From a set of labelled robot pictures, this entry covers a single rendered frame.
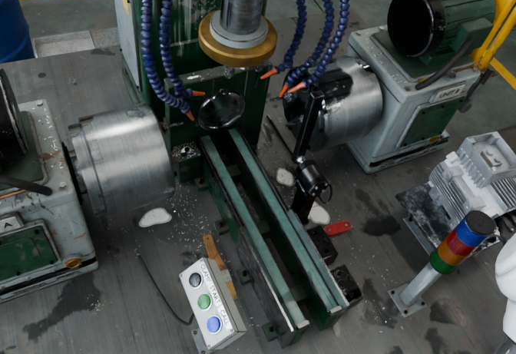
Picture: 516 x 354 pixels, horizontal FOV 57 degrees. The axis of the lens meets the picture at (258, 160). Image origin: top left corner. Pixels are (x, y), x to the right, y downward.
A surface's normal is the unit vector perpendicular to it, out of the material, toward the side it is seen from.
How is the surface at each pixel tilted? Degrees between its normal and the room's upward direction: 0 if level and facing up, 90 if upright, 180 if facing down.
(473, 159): 90
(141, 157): 40
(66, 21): 0
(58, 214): 89
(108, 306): 0
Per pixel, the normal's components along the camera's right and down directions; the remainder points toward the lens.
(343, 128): 0.44, 0.58
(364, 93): 0.37, 0.00
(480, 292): 0.12, -0.61
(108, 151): 0.29, -0.25
